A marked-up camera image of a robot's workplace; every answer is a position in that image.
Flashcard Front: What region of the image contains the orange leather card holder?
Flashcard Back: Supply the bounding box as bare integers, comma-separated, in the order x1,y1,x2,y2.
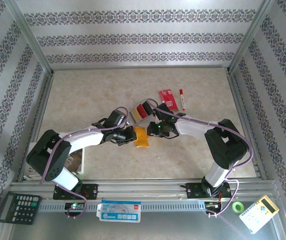
134,126,151,149

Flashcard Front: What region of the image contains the clear acrylic card stand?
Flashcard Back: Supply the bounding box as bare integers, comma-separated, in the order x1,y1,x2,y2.
128,99,156,126

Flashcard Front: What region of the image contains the plain red card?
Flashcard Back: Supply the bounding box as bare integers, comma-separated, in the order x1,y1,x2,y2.
136,103,149,118

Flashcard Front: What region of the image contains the black card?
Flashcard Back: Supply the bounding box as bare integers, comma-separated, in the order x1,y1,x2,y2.
142,99,154,115

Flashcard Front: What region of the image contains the gold card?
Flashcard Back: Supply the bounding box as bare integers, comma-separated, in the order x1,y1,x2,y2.
129,106,143,124

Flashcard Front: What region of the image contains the red card box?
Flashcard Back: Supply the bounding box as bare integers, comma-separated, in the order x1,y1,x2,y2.
158,89,179,114

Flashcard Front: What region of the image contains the red whiteboard marker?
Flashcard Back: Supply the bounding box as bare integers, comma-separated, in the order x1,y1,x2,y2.
178,88,187,112

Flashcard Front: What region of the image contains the blue white ruler set package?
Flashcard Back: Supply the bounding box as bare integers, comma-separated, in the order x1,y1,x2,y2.
96,199,142,224

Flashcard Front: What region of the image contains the small circuit board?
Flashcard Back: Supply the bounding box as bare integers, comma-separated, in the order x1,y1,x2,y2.
204,199,221,211
64,202,86,213

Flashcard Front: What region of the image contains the green tape roll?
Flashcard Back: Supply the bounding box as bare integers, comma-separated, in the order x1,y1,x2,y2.
231,201,245,214

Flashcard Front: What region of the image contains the black desk calculator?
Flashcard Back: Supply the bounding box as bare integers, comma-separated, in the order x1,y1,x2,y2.
0,191,42,225

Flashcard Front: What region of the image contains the yellow and white calculator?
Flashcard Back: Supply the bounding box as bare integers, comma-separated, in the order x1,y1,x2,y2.
238,194,281,235

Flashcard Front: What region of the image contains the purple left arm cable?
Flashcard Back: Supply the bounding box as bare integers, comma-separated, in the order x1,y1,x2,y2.
39,106,130,220

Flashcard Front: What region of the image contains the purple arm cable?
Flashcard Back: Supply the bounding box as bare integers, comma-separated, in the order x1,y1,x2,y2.
145,98,255,218
39,106,130,220

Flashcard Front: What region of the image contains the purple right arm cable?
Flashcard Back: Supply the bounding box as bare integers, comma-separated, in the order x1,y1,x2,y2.
145,98,255,218

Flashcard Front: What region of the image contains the aluminium mounting rail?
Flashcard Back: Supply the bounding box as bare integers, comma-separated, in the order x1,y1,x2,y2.
9,178,276,201

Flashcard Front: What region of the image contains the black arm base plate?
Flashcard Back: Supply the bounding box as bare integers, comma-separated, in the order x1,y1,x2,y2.
185,181,233,200
52,183,99,201

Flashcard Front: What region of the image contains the aluminium table end rail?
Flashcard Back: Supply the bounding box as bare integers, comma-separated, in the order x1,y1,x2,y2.
51,64,230,71

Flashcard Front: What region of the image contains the slotted grey cable duct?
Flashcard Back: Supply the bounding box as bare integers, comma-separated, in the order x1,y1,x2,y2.
37,201,209,213

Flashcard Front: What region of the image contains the aluminium table side rail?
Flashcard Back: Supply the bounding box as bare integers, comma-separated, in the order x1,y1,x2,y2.
17,71,55,182
226,69,268,181

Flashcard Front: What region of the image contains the aluminium frame post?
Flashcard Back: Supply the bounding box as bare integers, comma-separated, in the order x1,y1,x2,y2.
4,0,54,75
228,0,279,75

